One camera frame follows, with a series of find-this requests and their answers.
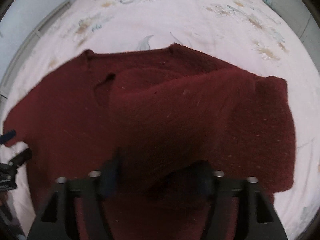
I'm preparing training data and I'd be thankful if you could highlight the dark red knitted sweater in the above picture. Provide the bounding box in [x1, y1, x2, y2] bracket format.
[4, 44, 296, 239]

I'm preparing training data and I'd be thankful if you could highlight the pink floral bed sheet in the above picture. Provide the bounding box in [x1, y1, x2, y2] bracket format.
[1, 0, 319, 239]

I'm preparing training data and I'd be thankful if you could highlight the white wardrobe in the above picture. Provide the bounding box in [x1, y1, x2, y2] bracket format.
[267, 0, 319, 63]

